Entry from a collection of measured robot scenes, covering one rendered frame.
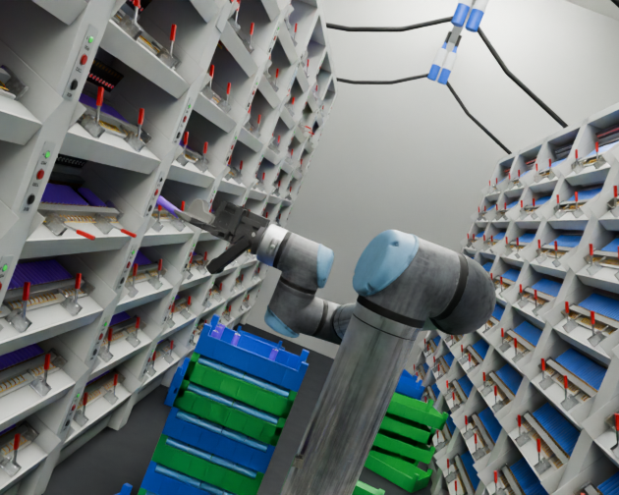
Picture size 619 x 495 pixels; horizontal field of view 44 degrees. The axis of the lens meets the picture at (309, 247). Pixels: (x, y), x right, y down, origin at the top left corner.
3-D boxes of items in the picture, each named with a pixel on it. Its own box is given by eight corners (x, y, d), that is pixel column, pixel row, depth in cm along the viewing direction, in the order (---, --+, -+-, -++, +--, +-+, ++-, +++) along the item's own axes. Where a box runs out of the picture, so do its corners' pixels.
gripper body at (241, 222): (226, 200, 181) (272, 220, 180) (211, 235, 181) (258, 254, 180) (219, 198, 173) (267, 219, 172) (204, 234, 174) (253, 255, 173)
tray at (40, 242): (120, 248, 191) (145, 220, 190) (8, 260, 130) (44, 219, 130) (61, 193, 191) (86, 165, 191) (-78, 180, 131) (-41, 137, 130)
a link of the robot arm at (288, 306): (309, 346, 176) (330, 297, 174) (263, 332, 172) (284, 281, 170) (301, 332, 185) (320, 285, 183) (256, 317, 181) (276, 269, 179)
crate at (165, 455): (259, 474, 229) (269, 450, 229) (253, 501, 209) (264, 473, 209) (165, 438, 229) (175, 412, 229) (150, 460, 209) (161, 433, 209)
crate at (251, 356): (299, 375, 228) (309, 351, 227) (297, 392, 208) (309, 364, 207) (204, 338, 227) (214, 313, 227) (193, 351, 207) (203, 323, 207)
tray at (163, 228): (186, 243, 261) (213, 212, 260) (132, 247, 200) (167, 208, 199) (141, 201, 261) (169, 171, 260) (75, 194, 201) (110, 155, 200)
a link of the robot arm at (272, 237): (275, 266, 181) (269, 267, 171) (256, 257, 181) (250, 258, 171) (290, 231, 180) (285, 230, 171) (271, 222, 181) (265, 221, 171)
